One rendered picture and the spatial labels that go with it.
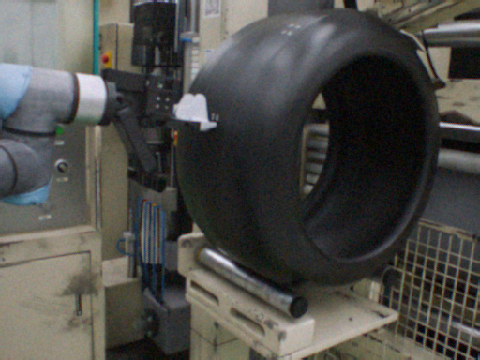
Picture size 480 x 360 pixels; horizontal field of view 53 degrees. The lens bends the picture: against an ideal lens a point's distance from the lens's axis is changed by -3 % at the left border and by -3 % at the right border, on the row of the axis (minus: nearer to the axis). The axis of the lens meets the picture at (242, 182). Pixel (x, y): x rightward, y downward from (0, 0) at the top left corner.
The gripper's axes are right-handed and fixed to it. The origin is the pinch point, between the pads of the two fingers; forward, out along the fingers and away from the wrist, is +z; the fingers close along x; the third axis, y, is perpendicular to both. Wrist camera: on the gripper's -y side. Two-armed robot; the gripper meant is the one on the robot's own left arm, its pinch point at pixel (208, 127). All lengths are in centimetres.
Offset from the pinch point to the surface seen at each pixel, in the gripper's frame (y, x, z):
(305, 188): -16, 38, 63
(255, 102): 5.2, -8.4, 3.0
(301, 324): -35.3, -9.7, 20.2
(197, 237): -26.9, 24.6, 16.3
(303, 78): 10.3, -11.9, 9.5
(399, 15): 34, 7, 57
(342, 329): -40, -8, 35
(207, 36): 21.9, 34.6, 18.6
